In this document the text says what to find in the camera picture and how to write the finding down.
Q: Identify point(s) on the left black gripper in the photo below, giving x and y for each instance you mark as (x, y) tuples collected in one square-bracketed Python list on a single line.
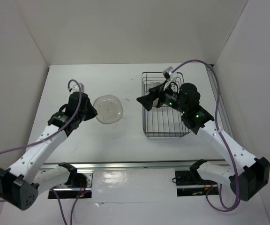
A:
[(93, 113)]

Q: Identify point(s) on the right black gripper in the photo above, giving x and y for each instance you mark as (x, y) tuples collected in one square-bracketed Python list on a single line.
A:
[(146, 100)]

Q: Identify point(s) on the clear plate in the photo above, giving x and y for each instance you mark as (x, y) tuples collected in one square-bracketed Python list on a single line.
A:
[(153, 85)]

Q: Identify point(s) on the smoky plate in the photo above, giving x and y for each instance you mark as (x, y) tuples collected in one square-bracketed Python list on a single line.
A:
[(109, 109)]

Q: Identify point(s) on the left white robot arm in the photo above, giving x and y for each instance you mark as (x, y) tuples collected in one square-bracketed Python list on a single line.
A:
[(23, 182)]

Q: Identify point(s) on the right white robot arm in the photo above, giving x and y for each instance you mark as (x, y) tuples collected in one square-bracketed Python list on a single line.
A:
[(247, 175)]

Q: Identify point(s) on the metal wire dish rack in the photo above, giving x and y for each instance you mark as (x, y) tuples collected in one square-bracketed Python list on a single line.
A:
[(163, 122)]

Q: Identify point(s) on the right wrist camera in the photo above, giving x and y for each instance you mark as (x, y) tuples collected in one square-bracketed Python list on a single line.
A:
[(170, 76)]

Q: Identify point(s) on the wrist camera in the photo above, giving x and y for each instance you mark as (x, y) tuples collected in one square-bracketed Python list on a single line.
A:
[(77, 88), (170, 76)]

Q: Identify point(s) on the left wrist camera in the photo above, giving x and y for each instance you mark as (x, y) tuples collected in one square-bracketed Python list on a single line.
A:
[(77, 88)]

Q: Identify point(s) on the aluminium front rail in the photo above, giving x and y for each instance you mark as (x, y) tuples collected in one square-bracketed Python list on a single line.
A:
[(134, 165)]

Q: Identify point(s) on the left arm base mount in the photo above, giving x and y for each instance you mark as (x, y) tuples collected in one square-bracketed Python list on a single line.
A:
[(82, 186)]

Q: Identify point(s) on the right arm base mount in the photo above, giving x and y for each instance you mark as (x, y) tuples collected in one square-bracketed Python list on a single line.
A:
[(186, 185)]

